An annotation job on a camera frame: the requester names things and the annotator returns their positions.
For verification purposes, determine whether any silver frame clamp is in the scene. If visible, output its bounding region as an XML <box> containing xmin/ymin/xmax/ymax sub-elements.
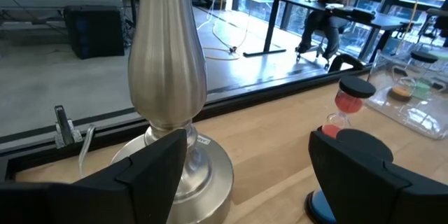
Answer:
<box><xmin>53</xmin><ymin>104</ymin><xmax>84</xmax><ymax>150</ymax></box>

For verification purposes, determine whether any grey workbench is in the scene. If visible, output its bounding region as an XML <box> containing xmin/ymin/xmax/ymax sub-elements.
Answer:
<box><xmin>0</xmin><ymin>0</ymin><xmax>123</xmax><ymax>34</ymax></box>

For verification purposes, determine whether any red sand timer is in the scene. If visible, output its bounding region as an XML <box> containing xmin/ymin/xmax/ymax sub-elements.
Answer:
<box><xmin>320</xmin><ymin>75</ymin><xmax>377</xmax><ymax>139</ymax></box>

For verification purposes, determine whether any black aluminium table frame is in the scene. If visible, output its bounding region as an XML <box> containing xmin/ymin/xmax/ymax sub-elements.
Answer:
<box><xmin>0</xmin><ymin>63</ymin><xmax>372</xmax><ymax>183</ymax></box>

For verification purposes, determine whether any person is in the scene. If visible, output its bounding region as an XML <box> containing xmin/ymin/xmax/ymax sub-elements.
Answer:
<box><xmin>295</xmin><ymin>0</ymin><xmax>356</xmax><ymax>64</ymax></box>

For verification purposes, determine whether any clear lamp cord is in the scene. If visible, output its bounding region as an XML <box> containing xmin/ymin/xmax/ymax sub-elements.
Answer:
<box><xmin>77</xmin><ymin>123</ymin><xmax>96</xmax><ymax>179</ymax></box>

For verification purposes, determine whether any clear plastic container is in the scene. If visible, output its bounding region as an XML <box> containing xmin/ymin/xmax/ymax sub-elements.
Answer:
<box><xmin>365</xmin><ymin>40</ymin><xmax>448</xmax><ymax>141</ymax></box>

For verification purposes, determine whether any silver lamp with white shade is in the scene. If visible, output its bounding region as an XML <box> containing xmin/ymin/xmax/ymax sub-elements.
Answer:
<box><xmin>111</xmin><ymin>0</ymin><xmax>235</xmax><ymax>224</ymax></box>

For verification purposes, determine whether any black equipment case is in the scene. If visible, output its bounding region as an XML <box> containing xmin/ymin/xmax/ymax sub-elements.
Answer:
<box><xmin>64</xmin><ymin>5</ymin><xmax>126</xmax><ymax>60</ymax></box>

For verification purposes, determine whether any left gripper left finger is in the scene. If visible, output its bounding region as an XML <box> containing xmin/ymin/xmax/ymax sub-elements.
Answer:
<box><xmin>0</xmin><ymin>128</ymin><xmax>188</xmax><ymax>224</ymax></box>

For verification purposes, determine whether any green sand timer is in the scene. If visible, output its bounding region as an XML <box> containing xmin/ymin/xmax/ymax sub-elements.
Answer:
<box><xmin>409</xmin><ymin>50</ymin><xmax>440</xmax><ymax>101</ymax></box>

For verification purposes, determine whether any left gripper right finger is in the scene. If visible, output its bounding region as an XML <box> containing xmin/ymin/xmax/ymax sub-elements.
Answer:
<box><xmin>307</xmin><ymin>128</ymin><xmax>448</xmax><ymax>224</ymax></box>

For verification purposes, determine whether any black office desk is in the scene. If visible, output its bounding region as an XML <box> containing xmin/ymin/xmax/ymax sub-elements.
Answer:
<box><xmin>243</xmin><ymin>0</ymin><xmax>414</xmax><ymax>59</ymax></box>

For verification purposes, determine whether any orange sand timer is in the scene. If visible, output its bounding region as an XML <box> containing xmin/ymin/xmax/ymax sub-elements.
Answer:
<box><xmin>386</xmin><ymin>66</ymin><xmax>417</xmax><ymax>102</ymax></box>

